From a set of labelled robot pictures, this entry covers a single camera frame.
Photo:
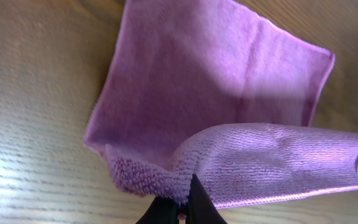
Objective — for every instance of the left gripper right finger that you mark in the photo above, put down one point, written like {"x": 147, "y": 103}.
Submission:
{"x": 200, "y": 209}

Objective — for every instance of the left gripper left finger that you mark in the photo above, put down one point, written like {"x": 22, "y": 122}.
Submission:
{"x": 161, "y": 211}

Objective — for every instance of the purple microfiber cloth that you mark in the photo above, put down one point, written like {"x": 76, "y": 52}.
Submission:
{"x": 212, "y": 89}

